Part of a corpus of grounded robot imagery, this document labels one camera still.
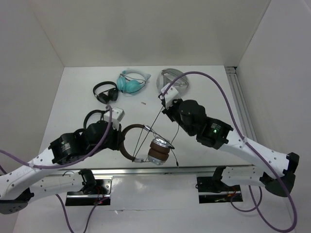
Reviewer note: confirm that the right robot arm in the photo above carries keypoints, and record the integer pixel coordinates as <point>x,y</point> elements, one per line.
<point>275,171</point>

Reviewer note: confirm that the black folded headphones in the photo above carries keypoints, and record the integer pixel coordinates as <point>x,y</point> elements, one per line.
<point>106,96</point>

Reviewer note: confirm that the teal white cat headphones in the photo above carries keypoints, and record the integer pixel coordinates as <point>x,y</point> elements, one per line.
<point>129,85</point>

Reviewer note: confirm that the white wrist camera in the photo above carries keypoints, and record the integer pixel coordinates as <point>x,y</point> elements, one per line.
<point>117,116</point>
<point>168,94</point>

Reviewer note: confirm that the aluminium front rail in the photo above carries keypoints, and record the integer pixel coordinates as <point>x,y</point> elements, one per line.
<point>155,171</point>

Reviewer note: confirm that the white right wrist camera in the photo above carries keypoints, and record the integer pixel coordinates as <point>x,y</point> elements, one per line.
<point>168,94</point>

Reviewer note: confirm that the brown silver headphones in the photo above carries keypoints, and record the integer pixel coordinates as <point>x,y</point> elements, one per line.
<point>151,146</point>

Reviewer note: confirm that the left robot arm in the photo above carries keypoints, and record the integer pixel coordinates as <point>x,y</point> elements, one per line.
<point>31,181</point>

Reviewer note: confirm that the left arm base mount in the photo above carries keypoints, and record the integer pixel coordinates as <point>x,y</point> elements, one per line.
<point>97,190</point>

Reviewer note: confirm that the black Panasonic headphones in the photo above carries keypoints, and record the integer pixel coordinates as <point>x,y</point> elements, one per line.
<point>91,117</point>

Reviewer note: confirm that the aluminium side rail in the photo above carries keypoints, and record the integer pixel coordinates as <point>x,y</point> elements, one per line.
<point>244,116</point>

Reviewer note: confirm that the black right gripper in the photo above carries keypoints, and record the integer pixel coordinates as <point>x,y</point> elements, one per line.
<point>168,111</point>

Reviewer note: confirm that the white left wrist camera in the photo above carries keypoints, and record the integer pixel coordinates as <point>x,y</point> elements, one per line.
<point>117,116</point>

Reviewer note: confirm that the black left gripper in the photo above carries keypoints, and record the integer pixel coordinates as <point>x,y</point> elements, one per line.
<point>119,138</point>

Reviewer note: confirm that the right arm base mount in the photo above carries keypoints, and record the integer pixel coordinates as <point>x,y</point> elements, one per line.
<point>212,190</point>

